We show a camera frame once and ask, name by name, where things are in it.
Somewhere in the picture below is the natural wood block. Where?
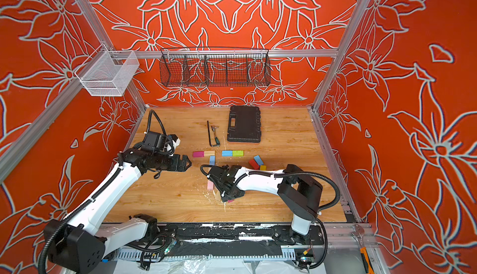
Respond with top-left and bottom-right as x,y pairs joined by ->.
204,151 -> 216,157
213,190 -> 222,202

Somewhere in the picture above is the pink block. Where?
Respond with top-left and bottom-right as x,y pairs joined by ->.
207,181 -> 214,191

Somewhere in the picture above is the green block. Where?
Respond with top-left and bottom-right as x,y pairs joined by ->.
232,151 -> 244,157

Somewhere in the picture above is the black plastic tool case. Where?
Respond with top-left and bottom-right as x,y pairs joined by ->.
227,106 -> 262,143

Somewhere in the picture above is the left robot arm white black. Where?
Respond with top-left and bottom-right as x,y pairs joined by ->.
38,110 -> 192,274

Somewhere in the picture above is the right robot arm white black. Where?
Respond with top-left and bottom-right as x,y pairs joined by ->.
200,164 -> 341,270

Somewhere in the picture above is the black hex key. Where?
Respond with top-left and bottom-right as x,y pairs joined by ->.
207,120 -> 218,147

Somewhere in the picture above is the red block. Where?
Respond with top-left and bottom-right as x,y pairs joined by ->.
248,159 -> 260,170

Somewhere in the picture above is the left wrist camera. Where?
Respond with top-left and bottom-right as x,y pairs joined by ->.
163,134 -> 181,156

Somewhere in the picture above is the green handled ratchet wrench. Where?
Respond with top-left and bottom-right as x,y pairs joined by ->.
211,126 -> 221,147

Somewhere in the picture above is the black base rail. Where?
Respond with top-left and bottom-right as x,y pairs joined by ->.
157,223 -> 324,245

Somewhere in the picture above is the black wire basket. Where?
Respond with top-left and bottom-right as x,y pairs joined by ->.
159,47 -> 272,88

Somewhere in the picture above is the white wire basket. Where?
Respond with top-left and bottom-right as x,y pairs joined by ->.
75,50 -> 139,97

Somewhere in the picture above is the orange handled tool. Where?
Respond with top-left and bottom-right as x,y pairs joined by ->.
360,247 -> 375,274

